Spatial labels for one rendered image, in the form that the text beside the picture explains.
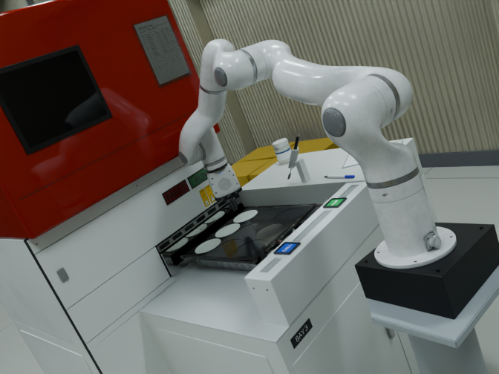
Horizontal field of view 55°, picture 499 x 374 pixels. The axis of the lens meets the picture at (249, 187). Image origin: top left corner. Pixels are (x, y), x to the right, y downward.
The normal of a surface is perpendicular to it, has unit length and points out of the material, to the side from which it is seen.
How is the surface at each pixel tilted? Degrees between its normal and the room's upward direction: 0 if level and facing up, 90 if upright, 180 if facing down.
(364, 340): 90
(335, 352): 90
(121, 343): 90
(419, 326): 0
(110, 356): 90
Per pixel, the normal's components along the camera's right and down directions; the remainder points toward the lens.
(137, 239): 0.70, -0.06
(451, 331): -0.36, -0.89
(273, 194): -0.62, 0.45
